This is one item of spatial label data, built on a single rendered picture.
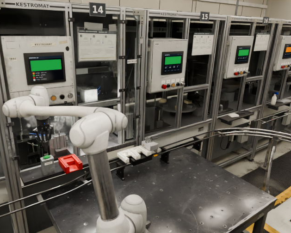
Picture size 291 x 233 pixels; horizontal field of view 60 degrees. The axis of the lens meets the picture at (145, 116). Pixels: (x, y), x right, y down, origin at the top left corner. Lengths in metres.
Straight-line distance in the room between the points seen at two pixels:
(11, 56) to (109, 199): 1.03
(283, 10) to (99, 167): 9.49
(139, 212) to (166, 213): 0.39
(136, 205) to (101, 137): 0.52
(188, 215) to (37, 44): 1.52
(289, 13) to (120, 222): 9.40
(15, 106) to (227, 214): 1.56
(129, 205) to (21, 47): 1.15
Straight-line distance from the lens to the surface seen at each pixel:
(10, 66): 1.77
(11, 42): 1.75
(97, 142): 1.20
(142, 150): 2.25
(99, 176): 1.29
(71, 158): 2.01
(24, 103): 1.58
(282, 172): 4.14
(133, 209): 1.53
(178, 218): 1.88
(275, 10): 10.39
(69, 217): 1.90
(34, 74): 1.78
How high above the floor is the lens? 1.93
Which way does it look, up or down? 20 degrees down
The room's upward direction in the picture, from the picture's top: 2 degrees clockwise
